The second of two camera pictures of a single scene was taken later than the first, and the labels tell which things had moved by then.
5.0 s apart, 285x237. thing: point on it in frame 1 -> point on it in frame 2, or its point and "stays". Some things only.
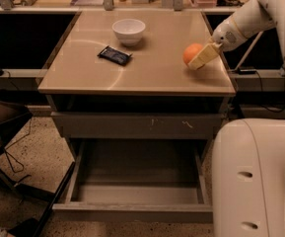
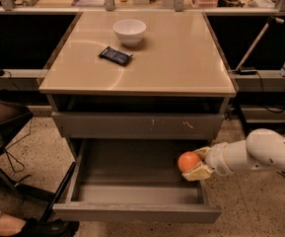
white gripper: (225, 34) -> (216, 161)
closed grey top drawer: (138, 124) stays
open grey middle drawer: (138, 180) stays
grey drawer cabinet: (156, 96) stays
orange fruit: (190, 52) -> (187, 160)
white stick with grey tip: (249, 50) stays
